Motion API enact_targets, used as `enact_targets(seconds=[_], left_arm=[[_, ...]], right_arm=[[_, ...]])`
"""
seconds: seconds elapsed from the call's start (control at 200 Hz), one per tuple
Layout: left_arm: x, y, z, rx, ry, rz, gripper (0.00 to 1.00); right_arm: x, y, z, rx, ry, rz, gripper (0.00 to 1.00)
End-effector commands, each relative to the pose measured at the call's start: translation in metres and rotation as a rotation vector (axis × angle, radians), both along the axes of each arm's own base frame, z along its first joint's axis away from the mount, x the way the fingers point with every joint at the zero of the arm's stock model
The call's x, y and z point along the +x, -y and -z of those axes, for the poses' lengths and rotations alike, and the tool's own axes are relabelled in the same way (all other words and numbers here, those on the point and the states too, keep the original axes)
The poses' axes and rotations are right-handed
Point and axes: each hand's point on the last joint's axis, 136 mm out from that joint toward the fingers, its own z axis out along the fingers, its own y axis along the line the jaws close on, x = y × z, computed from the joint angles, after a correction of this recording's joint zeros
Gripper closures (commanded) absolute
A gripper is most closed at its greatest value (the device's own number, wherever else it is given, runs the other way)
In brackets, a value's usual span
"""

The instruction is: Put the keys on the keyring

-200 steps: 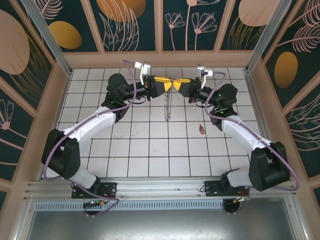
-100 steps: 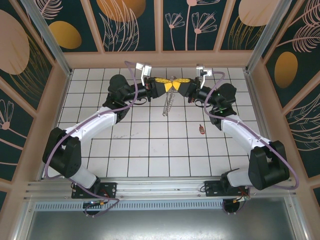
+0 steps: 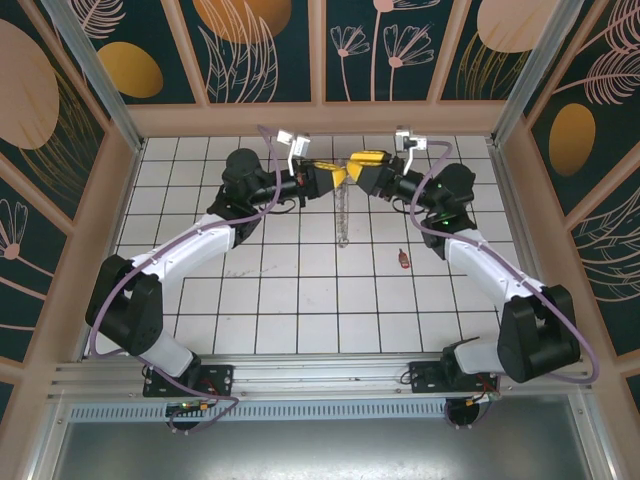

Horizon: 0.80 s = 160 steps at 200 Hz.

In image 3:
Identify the aluminium frame post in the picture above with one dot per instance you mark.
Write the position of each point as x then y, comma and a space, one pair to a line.
530, 65
100, 75

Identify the grey metal sheet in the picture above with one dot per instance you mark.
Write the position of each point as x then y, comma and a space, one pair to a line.
320, 450

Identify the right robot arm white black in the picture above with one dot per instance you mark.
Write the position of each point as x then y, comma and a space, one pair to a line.
480, 265

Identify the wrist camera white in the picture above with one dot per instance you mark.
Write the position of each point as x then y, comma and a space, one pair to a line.
404, 139
299, 146

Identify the small controller board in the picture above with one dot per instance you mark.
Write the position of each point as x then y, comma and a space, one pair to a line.
482, 398
187, 407

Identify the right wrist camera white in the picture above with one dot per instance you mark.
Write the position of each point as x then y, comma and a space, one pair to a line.
404, 139

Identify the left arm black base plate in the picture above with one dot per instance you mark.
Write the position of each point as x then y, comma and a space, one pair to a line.
220, 380

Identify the small red key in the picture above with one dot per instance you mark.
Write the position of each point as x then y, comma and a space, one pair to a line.
403, 258

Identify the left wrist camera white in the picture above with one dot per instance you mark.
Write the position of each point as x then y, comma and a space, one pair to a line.
299, 146

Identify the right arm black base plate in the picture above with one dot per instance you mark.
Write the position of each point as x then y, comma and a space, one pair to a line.
425, 382

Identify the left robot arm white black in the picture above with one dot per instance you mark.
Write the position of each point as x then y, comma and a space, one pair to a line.
185, 245

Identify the aluminium side rail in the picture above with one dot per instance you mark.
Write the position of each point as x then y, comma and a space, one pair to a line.
506, 190

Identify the aluminium mounting rail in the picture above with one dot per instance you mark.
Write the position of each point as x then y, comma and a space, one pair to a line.
320, 375

